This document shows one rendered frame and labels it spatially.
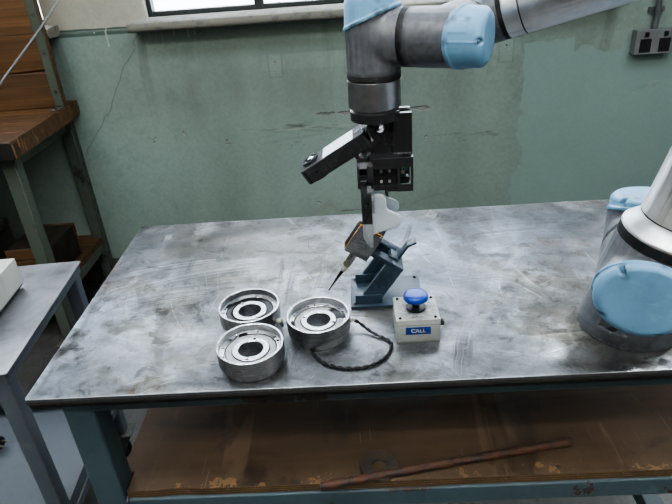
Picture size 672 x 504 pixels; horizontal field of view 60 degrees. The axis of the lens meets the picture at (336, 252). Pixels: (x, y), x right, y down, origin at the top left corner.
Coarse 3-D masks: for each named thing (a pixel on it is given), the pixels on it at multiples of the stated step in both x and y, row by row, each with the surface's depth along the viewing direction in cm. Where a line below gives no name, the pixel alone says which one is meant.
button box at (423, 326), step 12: (396, 300) 97; (432, 300) 97; (396, 312) 94; (408, 312) 94; (420, 312) 94; (432, 312) 94; (396, 324) 93; (408, 324) 93; (420, 324) 93; (432, 324) 92; (396, 336) 94; (408, 336) 94; (420, 336) 94; (432, 336) 94
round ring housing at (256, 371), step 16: (224, 336) 93; (240, 336) 95; (272, 336) 94; (224, 352) 91; (240, 352) 92; (256, 352) 94; (224, 368) 88; (240, 368) 86; (256, 368) 87; (272, 368) 88
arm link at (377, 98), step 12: (348, 84) 80; (360, 84) 78; (372, 84) 78; (384, 84) 78; (396, 84) 79; (348, 96) 81; (360, 96) 79; (372, 96) 78; (384, 96) 79; (396, 96) 80; (360, 108) 80; (372, 108) 79; (384, 108) 79; (396, 108) 81
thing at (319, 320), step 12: (312, 300) 101; (324, 300) 101; (336, 300) 100; (288, 312) 97; (300, 312) 99; (312, 312) 99; (324, 312) 99; (348, 312) 96; (288, 324) 95; (312, 324) 99; (324, 324) 100; (348, 324) 95; (300, 336) 93; (312, 336) 92; (324, 336) 92; (336, 336) 93; (312, 348) 94; (324, 348) 94
